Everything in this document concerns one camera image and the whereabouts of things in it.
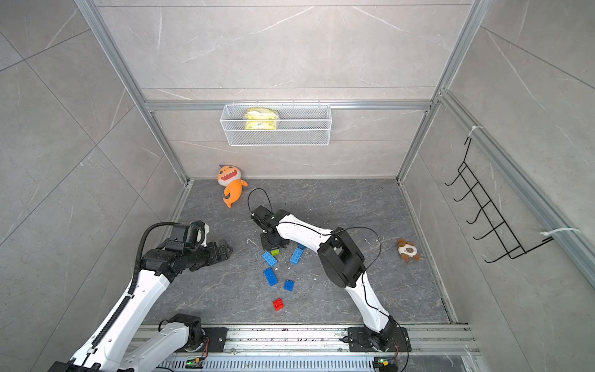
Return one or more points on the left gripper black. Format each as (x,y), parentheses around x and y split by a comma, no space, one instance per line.
(215,257)

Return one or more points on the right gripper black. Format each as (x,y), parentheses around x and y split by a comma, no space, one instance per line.
(267,247)

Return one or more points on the light blue 2x4 lego brick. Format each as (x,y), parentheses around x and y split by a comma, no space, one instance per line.
(269,259)

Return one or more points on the light blue long lego brick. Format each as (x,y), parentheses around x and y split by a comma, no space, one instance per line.
(296,256)

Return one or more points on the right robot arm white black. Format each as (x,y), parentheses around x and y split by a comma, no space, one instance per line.
(344,265)

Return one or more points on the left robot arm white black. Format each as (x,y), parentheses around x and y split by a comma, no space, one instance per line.
(107,349)

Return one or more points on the dark blue 2x4 lego brick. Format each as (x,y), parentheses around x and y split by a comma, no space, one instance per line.
(270,276)

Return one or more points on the red 2x2 lego brick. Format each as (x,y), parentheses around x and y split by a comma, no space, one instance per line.
(278,304)

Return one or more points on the orange shark plush toy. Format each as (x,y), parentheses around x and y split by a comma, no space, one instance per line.
(230,177)

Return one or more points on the brown white plush toy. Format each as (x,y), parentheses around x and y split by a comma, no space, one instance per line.
(408,250)

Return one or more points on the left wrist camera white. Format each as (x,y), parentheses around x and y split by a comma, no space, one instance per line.
(201,231)

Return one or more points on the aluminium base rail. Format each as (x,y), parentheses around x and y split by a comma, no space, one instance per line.
(286,340)

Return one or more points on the white wire mesh basket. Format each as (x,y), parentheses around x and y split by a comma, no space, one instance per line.
(299,125)

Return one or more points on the black wire hook rack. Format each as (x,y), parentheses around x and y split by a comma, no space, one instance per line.
(488,211)

